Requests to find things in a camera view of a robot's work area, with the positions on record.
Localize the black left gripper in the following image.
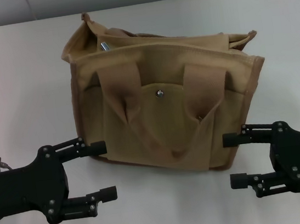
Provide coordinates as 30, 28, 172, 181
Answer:
0, 133, 121, 224

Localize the khaki canvas food bag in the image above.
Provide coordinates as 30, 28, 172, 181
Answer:
56, 0, 279, 189

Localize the silver zipper pull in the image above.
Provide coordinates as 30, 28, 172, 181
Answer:
99, 41, 111, 53

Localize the grey left gripper cable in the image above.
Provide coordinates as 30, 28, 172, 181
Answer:
1, 161, 14, 172

